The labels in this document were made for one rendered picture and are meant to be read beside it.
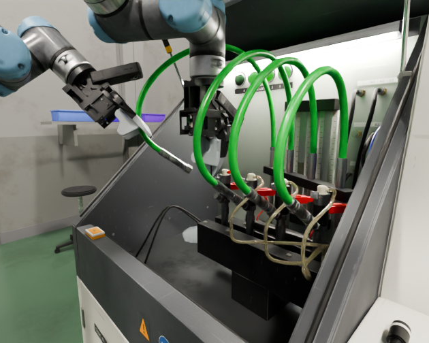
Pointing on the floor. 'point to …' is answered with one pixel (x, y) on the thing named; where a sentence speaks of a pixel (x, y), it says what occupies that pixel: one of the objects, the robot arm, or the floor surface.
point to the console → (421, 190)
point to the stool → (78, 203)
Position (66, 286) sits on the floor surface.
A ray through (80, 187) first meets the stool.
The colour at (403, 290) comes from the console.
